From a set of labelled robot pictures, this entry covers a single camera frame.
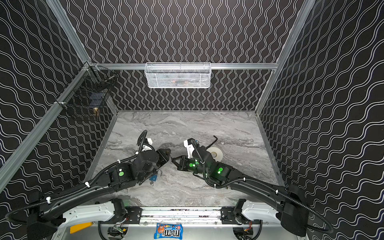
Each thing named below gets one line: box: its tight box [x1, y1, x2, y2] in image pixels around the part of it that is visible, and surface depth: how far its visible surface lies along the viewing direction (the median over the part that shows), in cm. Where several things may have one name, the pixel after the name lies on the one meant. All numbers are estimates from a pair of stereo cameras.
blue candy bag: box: [154, 223, 184, 240], surface depth 71 cm
